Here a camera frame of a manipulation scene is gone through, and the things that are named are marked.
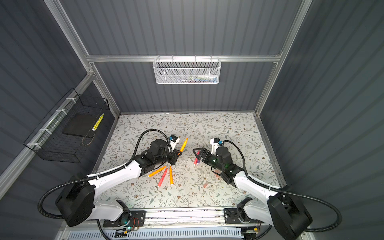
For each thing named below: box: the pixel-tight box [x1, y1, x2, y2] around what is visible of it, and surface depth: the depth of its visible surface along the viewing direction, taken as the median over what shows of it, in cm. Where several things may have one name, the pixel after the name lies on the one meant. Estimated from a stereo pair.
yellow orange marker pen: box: [169, 166, 174, 186], surface depth 88 cm
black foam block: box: [62, 113, 99, 138], surface depth 77 cm
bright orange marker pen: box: [180, 137, 189, 152], surface depth 84 cm
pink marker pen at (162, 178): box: [157, 168, 168, 188], surface depth 88 cm
